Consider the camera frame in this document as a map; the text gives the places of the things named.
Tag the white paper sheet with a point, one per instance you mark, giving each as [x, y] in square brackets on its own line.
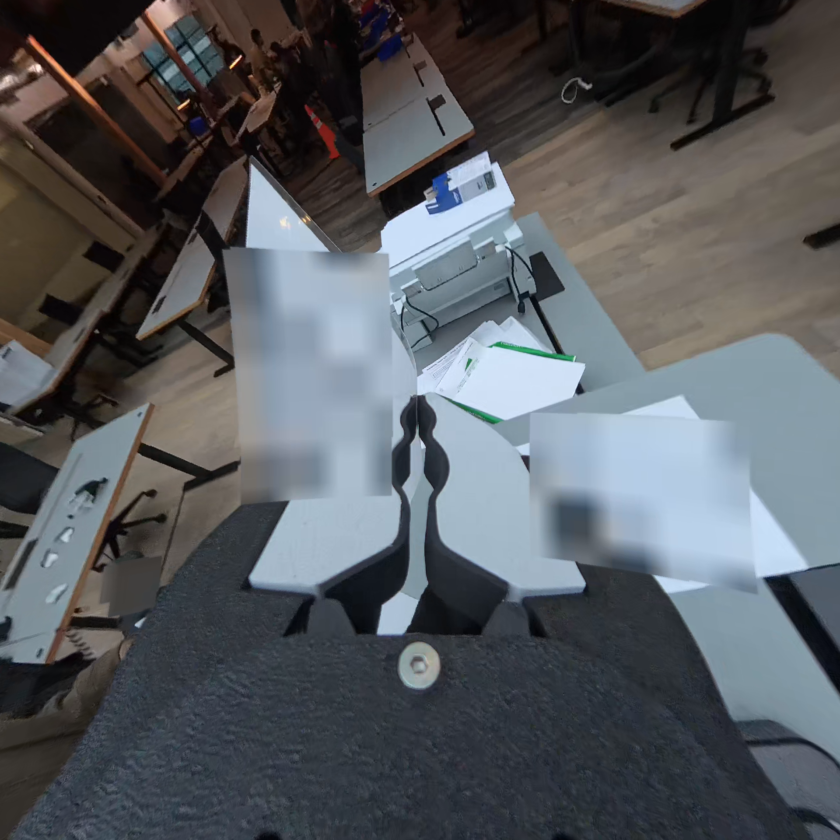
[778, 538]

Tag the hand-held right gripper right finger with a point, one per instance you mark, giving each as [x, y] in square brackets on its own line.
[485, 512]

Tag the grey desk with wooden edge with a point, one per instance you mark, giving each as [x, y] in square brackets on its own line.
[754, 374]

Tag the grey printer table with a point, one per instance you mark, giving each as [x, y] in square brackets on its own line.
[590, 328]

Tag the orange traffic cone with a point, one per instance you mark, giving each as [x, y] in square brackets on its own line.
[323, 134]

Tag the grey desk with cutouts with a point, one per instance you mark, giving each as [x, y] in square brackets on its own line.
[72, 525]

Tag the long grey desk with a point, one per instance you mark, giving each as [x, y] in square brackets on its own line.
[407, 111]

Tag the grey neighbouring desk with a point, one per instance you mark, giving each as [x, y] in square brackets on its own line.
[187, 269]

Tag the blue and white box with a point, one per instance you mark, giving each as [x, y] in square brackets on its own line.
[459, 187]

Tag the black table leg frame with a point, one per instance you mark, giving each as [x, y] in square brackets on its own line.
[728, 72]

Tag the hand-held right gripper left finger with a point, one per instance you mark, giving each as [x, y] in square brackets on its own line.
[328, 544]

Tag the white printer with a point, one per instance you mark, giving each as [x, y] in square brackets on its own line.
[453, 243]

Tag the window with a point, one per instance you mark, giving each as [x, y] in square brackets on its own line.
[187, 52]

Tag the pile of printed papers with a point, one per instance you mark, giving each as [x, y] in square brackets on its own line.
[512, 377]

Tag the blue storage bins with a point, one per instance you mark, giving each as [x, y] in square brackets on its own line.
[380, 26]

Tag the black office chair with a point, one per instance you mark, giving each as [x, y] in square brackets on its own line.
[26, 485]

